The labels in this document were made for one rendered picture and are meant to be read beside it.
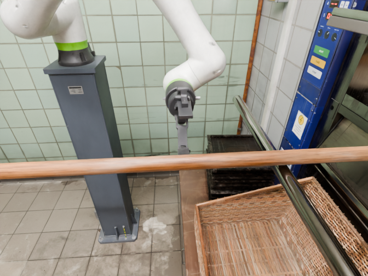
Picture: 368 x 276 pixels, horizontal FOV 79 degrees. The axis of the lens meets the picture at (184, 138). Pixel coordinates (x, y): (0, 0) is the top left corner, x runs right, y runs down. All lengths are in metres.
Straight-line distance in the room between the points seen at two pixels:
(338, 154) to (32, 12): 0.89
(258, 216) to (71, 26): 1.10
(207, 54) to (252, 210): 0.67
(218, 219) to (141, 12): 1.25
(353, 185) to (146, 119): 1.39
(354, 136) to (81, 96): 1.06
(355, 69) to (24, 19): 1.04
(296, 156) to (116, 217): 1.31
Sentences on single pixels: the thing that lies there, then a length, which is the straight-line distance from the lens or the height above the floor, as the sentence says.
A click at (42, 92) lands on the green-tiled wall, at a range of 1.91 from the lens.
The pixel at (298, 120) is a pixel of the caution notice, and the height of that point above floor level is 0.99.
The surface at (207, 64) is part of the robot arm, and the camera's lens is 0.75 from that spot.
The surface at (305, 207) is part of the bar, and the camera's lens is 0.43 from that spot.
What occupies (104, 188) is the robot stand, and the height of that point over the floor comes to 0.50.
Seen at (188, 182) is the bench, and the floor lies 0.58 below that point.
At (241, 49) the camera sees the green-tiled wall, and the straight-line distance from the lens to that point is 1.68.
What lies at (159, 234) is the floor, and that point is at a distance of 1.75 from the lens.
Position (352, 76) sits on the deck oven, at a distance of 0.91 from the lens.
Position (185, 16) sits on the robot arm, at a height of 1.40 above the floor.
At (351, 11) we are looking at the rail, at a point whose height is 1.42.
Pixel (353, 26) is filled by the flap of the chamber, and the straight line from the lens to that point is 0.71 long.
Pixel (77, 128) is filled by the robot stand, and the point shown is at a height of 0.91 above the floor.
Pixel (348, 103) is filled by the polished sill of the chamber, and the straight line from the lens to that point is 0.92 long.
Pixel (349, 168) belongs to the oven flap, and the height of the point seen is 0.98.
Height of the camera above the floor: 1.48
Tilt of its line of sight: 34 degrees down
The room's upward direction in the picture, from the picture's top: straight up
